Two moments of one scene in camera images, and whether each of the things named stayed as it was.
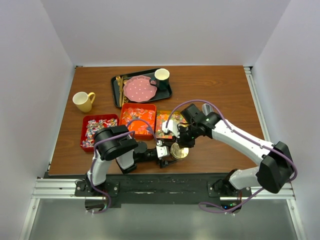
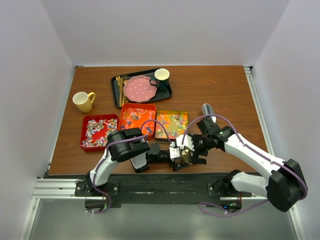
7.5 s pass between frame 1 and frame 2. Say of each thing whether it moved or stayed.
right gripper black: moved
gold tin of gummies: stayed
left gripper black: moved
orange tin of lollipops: stayed
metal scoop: stayed
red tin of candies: stayed
